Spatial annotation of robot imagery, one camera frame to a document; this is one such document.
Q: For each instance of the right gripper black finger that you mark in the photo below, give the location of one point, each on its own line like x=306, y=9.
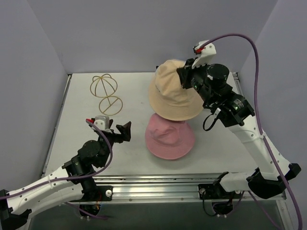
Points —
x=189, y=63
x=185, y=76

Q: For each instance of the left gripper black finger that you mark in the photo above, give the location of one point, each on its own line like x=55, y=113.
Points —
x=110, y=123
x=124, y=132

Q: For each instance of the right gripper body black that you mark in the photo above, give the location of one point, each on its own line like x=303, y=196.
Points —
x=186, y=76

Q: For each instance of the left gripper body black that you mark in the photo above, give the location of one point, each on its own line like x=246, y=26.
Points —
x=114, y=134

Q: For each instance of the beige bucket hat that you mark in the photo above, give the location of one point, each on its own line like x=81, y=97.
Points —
x=167, y=97

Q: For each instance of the gold wire hat stand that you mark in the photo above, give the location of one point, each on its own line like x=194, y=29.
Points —
x=104, y=88

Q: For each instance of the pink bucket hat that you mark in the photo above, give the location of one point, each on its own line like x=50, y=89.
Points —
x=168, y=140

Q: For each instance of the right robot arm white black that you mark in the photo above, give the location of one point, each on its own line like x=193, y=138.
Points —
x=273, y=171

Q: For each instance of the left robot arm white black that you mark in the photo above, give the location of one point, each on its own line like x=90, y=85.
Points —
x=74, y=180

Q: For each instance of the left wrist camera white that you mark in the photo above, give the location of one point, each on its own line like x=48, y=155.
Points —
x=102, y=122

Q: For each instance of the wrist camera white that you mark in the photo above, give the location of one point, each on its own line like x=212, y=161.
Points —
x=203, y=55
x=102, y=122

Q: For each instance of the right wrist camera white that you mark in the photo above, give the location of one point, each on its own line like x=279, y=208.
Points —
x=203, y=55

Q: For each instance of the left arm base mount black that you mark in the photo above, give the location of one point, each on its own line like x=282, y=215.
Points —
x=100, y=193

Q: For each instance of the aluminium rail frame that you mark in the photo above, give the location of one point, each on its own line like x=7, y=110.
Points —
x=151, y=189

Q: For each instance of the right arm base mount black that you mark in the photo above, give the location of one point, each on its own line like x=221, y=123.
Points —
x=212, y=192

